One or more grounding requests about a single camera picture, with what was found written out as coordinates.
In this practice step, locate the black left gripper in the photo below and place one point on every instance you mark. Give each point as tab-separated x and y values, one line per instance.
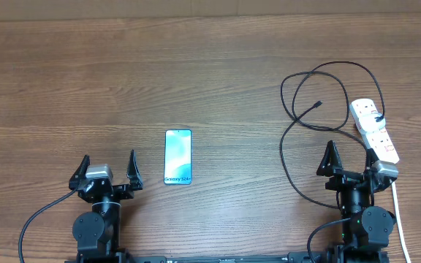
126	191

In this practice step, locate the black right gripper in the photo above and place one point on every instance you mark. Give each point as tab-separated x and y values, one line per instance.
328	166

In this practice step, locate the Samsung Galaxy smartphone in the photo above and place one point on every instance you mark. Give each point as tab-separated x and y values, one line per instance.
177	157

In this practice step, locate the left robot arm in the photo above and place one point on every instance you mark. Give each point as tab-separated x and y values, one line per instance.
98	232

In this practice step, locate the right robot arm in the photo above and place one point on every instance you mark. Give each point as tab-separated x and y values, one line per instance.
365	227

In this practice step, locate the white charger adapter plug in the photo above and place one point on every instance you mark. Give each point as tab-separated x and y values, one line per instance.
371	123

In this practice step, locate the white power strip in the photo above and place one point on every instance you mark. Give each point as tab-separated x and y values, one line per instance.
380	140

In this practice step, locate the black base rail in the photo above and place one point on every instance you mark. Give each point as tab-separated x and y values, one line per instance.
293	257

